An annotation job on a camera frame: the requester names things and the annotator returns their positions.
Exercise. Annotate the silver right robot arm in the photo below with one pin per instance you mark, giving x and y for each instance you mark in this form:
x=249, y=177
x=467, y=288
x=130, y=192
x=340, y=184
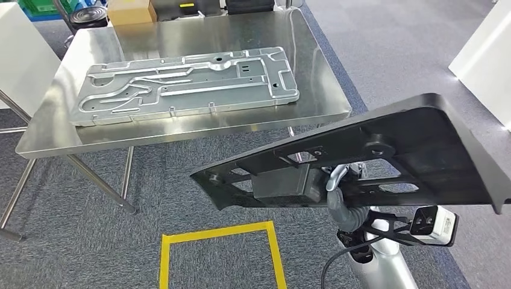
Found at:
x=383, y=267

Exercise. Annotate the grey equipment case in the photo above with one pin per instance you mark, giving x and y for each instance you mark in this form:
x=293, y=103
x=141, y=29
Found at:
x=187, y=12

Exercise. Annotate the black round stool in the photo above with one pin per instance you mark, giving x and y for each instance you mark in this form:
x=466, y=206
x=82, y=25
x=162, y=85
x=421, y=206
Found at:
x=88, y=18

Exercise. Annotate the green plastic crate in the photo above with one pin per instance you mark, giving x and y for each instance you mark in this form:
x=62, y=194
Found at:
x=40, y=6

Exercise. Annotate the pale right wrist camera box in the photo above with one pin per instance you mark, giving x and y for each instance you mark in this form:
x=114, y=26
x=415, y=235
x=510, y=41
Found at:
x=441, y=225

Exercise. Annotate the white cabinet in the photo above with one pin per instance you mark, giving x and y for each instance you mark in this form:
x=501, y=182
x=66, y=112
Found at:
x=24, y=52

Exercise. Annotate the brown cardboard box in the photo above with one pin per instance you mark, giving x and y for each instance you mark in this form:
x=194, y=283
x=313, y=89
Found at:
x=131, y=14

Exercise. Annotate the steel frame table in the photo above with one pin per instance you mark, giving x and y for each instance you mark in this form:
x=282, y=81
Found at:
x=18, y=191

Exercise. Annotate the long black plastic car part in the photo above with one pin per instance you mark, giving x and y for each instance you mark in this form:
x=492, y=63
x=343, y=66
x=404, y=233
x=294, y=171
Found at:
x=431, y=131

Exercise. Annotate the white box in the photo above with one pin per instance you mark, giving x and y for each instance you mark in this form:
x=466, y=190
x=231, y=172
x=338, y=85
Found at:
x=487, y=68

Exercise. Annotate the stainless steel workbench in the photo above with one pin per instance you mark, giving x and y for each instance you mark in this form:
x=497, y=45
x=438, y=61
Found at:
x=199, y=36

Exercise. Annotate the silver stamped metal plate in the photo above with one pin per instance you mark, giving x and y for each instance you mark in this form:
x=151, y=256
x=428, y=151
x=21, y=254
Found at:
x=179, y=91

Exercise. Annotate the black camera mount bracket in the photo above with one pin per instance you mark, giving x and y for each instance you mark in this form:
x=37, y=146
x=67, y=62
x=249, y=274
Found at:
x=393, y=238

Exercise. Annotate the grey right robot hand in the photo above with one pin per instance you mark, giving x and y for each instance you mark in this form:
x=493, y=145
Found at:
x=337, y=209

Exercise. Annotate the black equipment case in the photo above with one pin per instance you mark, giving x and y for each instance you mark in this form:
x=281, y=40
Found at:
x=249, y=6

